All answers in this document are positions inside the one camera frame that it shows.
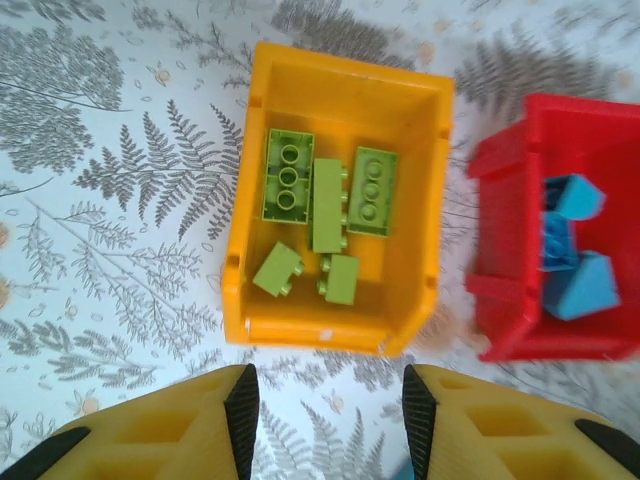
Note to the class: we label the red plastic bin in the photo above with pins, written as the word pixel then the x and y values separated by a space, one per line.
pixel 505 310

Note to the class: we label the small green lego brick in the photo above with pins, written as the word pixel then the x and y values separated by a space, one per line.
pixel 342 280
pixel 272 270

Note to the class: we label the long green lego brick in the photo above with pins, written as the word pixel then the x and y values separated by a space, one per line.
pixel 272 150
pixel 325 205

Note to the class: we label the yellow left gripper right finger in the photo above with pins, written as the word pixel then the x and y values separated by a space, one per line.
pixel 500 430

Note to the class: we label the blue sloped lego brick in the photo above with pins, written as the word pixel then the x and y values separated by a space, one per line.
pixel 585 290
pixel 580 200

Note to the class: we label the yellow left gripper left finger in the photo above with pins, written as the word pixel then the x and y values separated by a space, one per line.
pixel 150 440

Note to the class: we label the yellow plastic bin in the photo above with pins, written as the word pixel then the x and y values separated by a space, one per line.
pixel 350 90

